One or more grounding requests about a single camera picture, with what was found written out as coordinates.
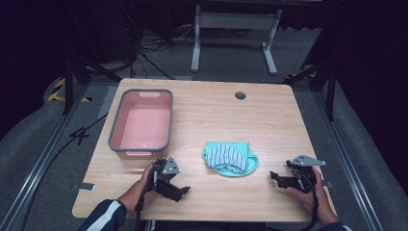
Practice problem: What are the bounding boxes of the white metal desk frame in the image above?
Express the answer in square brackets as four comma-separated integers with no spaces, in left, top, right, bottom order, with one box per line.
[191,4,283,77]

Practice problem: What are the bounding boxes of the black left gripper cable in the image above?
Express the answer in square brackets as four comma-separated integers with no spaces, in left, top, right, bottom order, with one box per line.
[134,171,158,231]

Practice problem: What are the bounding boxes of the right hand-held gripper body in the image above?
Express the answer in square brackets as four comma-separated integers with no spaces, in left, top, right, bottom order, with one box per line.
[277,154,327,194]

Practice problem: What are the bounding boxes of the pink basin with grey rim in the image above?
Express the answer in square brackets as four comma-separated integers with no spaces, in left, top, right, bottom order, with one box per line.
[108,88,174,161]

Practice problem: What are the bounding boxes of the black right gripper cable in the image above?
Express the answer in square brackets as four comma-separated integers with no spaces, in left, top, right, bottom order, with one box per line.
[299,187,320,231]

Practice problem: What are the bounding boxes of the black tape cross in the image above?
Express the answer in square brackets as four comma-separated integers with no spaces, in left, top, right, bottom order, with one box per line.
[68,126,91,146]

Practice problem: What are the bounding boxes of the yellow black hazard tape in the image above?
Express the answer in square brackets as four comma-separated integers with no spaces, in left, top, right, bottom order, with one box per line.
[46,77,93,104]

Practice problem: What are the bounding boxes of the black floor cable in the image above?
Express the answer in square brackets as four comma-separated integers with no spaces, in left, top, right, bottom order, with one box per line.
[19,113,109,231]

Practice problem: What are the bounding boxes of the tangle of background cables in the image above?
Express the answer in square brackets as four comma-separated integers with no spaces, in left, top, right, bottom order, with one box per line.
[129,23,196,81]

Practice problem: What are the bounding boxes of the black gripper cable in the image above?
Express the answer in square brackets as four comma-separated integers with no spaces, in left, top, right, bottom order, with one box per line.
[299,187,320,231]
[134,171,158,231]

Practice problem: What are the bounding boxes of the blue white striped cloth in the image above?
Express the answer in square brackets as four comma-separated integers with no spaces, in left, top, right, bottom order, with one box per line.
[205,142,250,174]

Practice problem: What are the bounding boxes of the teal cloth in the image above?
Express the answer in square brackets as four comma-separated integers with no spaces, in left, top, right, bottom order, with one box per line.
[201,141,260,178]

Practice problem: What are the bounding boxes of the aluminium floor rail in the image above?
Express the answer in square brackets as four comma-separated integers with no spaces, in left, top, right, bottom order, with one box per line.
[0,84,89,231]
[312,90,384,231]

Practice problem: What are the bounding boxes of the person's right hand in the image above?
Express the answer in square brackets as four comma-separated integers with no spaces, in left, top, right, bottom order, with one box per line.
[286,167,340,226]

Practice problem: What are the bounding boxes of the person's left hand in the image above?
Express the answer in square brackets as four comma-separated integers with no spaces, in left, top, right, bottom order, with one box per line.
[127,163,159,210]

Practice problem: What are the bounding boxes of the black metal stand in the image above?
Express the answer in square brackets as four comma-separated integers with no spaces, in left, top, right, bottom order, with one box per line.
[62,52,123,116]
[281,59,339,122]

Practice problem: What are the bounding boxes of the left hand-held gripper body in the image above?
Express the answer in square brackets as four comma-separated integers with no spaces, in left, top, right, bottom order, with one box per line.
[150,156,181,194]

